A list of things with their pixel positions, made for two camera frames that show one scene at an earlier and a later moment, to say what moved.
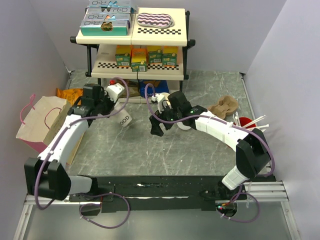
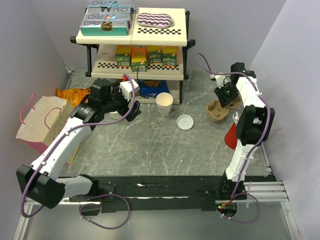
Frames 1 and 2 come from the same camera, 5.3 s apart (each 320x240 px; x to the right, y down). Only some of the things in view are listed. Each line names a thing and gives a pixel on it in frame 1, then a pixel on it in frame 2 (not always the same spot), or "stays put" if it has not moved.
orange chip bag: (71, 94) stays put
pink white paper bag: (42, 116) stays put
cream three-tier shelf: (155, 49) stays put
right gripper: (155, 127) -> (224, 100)
